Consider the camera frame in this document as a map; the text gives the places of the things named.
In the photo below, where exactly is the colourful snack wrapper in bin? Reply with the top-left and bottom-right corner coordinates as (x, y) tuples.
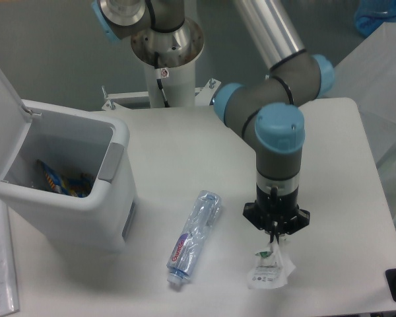
(36, 159), (95, 198)

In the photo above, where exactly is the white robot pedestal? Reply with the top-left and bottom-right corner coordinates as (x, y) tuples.
(144, 61), (195, 108)

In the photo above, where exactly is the white paper notebook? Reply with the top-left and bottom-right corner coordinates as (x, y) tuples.
(0, 200), (20, 316)

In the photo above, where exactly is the white trash can lid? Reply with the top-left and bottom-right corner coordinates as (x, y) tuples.
(0, 69), (32, 180)

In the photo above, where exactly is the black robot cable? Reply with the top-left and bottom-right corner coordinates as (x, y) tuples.
(153, 51), (171, 108)

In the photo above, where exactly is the blue plastic bag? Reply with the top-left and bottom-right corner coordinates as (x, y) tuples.
(354, 0), (396, 38)

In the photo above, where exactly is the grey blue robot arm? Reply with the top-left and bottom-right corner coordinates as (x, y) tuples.
(92, 1), (335, 240)

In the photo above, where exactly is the crushed clear plastic bottle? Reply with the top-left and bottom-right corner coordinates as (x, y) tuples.
(166, 190), (222, 289)

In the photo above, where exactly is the white plastic wrapper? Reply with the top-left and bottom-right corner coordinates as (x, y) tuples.
(247, 236), (296, 289)

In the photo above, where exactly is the translucent plastic box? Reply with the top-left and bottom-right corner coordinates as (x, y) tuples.
(327, 22), (396, 228)

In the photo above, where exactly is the white pedestal base bracket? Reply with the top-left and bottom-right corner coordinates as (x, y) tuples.
(102, 78), (222, 110)

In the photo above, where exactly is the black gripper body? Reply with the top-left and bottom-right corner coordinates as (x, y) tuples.
(256, 187), (298, 222)

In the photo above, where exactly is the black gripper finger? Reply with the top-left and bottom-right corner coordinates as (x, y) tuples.
(243, 202), (276, 243)
(276, 207), (310, 240)

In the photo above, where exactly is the white trash can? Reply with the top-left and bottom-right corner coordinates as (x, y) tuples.
(0, 100), (136, 251)

